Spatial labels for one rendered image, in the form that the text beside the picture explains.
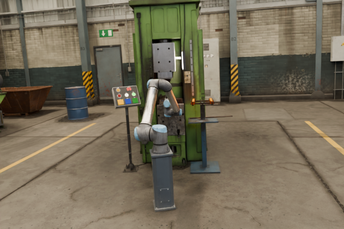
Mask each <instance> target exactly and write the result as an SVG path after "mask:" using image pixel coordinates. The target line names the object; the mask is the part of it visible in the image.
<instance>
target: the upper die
mask: <svg viewBox="0 0 344 229"><path fill-rule="evenodd" d="M172 78H173V72H171V71H170V72H161V73H160V72H158V79H172Z"/></svg>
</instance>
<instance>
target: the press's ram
mask: <svg viewBox="0 0 344 229"><path fill-rule="evenodd" d="M152 45H153V62H154V73H158V72H160V73H161V72H170V71H171V72H175V71H176V62H175V59H181V57H175V44H174V42H169V43H153V44H152Z"/></svg>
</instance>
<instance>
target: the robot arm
mask: <svg viewBox="0 0 344 229"><path fill-rule="evenodd" d="M147 89H148V92H147V97H146V102H145V107H144V111H143V116H142V121H141V123H139V126H138V127H136V128H135V130H134V136H135V139H136V140H138V141H147V142H153V148H152V153H153V154H166V153H169V152H170V148H169V145H168V142H167V128H166V126H164V125H153V126H152V119H153V114H154V109H155V103H156V98H157V93H158V90H159V89H162V90H163V91H164V92H165V93H166V98H165V99H164V102H163V105H164V116H165V117H171V116H181V115H182V109H180V108H179V106H178V103H177V101H176V98H175V96H174V93H173V91H172V85H171V84H170V83H169V82H168V81H166V80H164V79H150V80H148V82H147ZM171 107H172V109H171Z"/></svg>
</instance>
